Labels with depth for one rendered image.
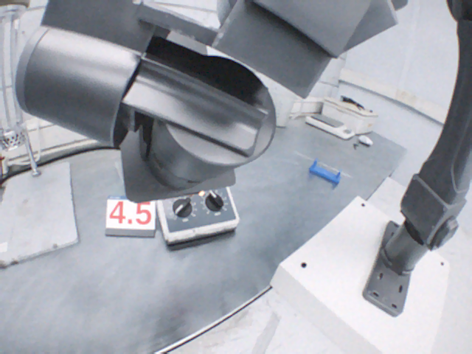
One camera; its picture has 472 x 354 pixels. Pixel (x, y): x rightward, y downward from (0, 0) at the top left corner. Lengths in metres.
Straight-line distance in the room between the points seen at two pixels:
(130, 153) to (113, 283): 0.21
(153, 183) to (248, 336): 0.22
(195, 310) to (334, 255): 0.21
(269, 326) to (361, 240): 0.20
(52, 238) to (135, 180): 0.27
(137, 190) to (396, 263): 0.34
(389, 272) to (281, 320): 0.17
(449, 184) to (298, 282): 0.22
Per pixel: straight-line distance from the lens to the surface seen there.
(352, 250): 0.36
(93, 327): 0.32
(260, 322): 0.31
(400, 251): 0.35
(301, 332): 0.32
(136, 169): 0.19
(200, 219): 0.35
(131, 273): 0.34
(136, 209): 0.39
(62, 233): 0.42
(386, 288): 0.34
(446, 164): 0.27
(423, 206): 0.29
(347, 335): 0.31
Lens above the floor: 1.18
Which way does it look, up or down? 31 degrees down
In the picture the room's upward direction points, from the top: 10 degrees clockwise
